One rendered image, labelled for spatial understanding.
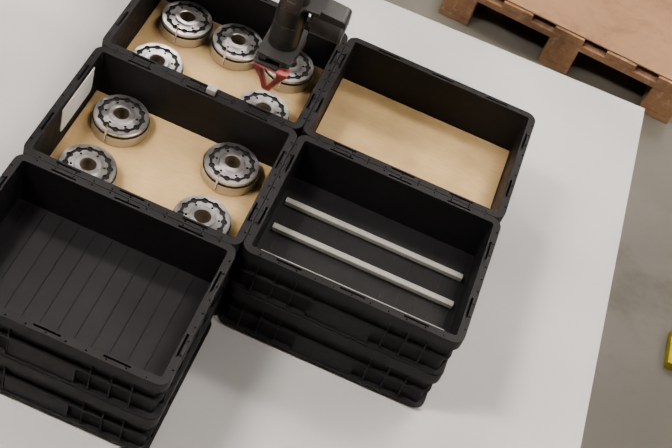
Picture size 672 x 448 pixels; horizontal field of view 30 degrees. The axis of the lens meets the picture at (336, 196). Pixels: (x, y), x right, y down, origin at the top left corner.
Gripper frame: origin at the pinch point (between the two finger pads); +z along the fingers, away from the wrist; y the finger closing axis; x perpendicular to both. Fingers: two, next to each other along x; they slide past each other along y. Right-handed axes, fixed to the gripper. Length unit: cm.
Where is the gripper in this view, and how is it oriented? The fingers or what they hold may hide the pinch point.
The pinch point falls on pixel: (272, 75)
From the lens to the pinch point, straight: 233.2
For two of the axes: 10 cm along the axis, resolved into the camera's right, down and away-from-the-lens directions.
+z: -2.6, 6.1, 7.5
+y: 3.1, -6.8, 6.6
